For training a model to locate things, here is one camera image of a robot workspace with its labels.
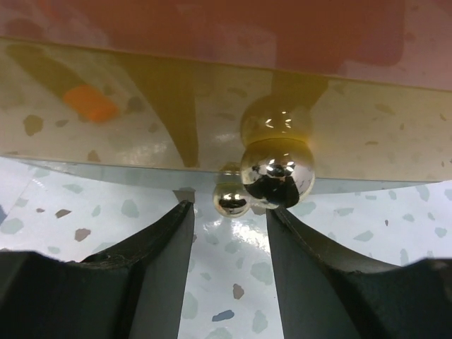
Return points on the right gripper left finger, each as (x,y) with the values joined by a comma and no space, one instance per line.
(133,289)

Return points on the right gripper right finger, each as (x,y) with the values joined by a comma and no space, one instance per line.
(326,290)

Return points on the round beige drawer organizer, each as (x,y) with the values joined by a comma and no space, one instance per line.
(280,98)

